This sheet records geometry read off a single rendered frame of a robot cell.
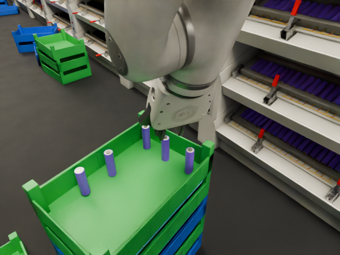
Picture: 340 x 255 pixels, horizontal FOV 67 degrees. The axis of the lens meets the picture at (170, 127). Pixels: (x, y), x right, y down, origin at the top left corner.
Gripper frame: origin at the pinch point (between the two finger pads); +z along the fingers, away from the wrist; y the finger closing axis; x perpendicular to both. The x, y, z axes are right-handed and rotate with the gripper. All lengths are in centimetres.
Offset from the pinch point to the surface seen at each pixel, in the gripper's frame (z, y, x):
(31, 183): 2.2, -26.0, -3.2
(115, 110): 73, 0, 53
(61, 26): 116, -18, 174
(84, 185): 6.5, -18.2, -4.7
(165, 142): 5.5, -0.4, -0.5
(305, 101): 11.5, 46.3, 3.5
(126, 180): 9.7, -10.1, -5.0
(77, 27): 92, -7, 141
